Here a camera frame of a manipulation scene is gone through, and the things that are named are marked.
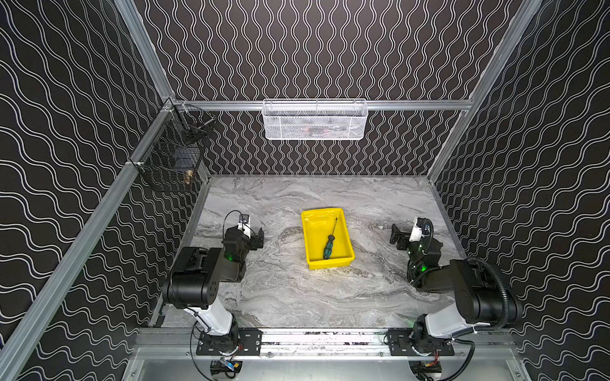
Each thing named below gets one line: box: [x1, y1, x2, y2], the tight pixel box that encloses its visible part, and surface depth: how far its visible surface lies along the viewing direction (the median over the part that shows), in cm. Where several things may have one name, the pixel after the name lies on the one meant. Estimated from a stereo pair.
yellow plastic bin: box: [301, 207, 356, 271], surface depth 97 cm
